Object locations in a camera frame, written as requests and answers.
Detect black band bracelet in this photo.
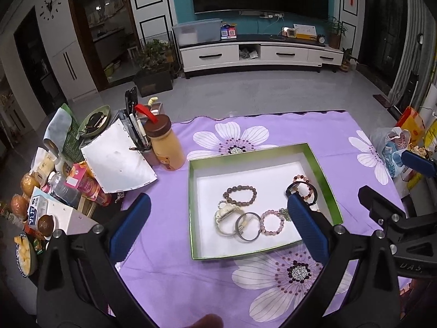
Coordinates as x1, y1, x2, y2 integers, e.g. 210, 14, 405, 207
285, 180, 319, 207

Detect red agate bead bracelet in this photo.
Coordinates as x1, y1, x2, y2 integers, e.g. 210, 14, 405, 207
291, 173, 317, 201

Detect pink crystal bead bracelet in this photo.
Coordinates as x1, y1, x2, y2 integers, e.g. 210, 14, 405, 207
259, 209, 286, 237

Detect brown wooden bead bracelet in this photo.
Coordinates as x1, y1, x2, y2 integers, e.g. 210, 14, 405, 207
222, 184, 258, 207

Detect person's left hand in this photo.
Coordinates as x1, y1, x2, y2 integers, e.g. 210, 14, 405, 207
187, 314, 224, 328

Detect white plastic bag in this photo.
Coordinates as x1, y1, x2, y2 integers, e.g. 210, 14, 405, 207
370, 127, 411, 178

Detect orange snack bag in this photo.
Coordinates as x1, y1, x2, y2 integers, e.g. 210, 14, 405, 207
395, 106, 425, 146

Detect white small box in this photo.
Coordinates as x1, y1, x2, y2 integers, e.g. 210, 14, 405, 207
27, 187, 97, 235

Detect purple floral tablecloth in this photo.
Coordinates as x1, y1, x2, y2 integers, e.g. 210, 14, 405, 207
116, 112, 401, 327

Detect pink yogurt cup pack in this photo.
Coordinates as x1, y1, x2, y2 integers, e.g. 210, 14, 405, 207
65, 162, 112, 207

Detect white paper sheet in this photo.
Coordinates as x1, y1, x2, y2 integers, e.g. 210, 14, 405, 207
81, 120, 158, 193

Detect silver metal bangle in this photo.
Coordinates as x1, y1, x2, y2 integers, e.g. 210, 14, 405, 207
235, 212, 261, 243

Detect green cardboard box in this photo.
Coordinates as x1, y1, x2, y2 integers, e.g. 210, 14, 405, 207
188, 143, 343, 260

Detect light blue folded cloth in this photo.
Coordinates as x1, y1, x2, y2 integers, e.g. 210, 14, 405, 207
43, 107, 73, 156

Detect potted plant right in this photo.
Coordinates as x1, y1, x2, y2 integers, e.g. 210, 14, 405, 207
325, 16, 347, 49

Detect small alarm clock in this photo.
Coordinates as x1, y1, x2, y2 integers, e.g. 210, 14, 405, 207
317, 34, 326, 45

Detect pen holder with pens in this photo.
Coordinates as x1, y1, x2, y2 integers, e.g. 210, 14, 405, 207
118, 87, 159, 167

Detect bear print drink bottle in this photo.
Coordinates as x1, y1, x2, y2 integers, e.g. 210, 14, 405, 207
134, 104, 186, 171

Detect white tv cabinet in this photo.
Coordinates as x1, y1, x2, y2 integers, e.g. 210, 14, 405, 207
179, 34, 343, 73

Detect potted green plant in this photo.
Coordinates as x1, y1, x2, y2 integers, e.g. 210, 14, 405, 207
133, 39, 175, 98

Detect translucent plastic storage bin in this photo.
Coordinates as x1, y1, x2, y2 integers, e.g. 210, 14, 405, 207
173, 19, 222, 47

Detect cream beaded watch bracelet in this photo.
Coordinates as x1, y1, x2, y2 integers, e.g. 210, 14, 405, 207
214, 201, 246, 237

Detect deer wall clock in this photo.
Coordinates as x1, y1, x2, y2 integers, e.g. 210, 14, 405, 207
39, 0, 62, 21

